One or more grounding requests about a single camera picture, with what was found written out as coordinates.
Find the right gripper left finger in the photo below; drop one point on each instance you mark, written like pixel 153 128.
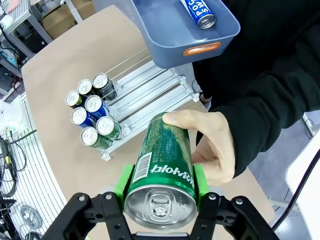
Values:
pixel 100 212

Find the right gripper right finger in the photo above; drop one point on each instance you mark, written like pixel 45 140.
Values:
pixel 225 217

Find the green Chilsung cider can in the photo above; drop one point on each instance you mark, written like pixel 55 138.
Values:
pixel 105 125
pixel 88 136
pixel 162 162

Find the black lime Pepsi can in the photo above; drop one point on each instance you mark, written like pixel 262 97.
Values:
pixel 73 98

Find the blue plastic bin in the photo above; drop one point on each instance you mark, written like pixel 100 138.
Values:
pixel 170 30

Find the blue Pocari Sweat can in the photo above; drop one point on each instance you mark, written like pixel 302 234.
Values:
pixel 93 103
pixel 197 10
pixel 79 115

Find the person's left forearm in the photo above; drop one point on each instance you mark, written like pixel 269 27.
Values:
pixel 270 112

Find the person's left hand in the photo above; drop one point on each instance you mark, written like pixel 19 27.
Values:
pixel 215 140

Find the large white table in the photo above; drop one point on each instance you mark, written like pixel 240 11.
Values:
pixel 307 187

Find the white rounded device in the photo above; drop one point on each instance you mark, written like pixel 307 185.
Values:
pixel 10 117

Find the person in black jacket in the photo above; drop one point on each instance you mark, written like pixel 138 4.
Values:
pixel 262 37

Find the big cardboard box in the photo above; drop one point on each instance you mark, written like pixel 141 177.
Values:
pixel 60 20

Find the gray metal shelf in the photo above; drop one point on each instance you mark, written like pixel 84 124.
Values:
pixel 17 27

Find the white slatted base plate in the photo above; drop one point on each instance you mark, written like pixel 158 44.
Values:
pixel 35 170

